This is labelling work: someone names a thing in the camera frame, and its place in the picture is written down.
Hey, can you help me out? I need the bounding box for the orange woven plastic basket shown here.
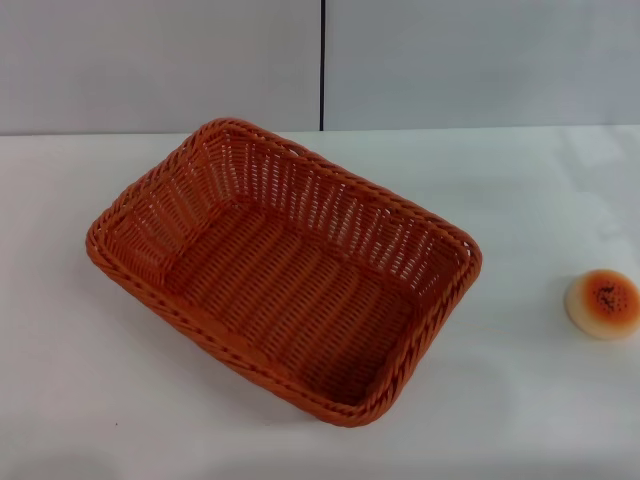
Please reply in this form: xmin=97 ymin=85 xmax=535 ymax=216
xmin=83 ymin=117 xmax=484 ymax=429

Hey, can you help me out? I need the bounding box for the round toasted bun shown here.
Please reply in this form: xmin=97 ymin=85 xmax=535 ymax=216
xmin=565 ymin=268 xmax=640 ymax=342

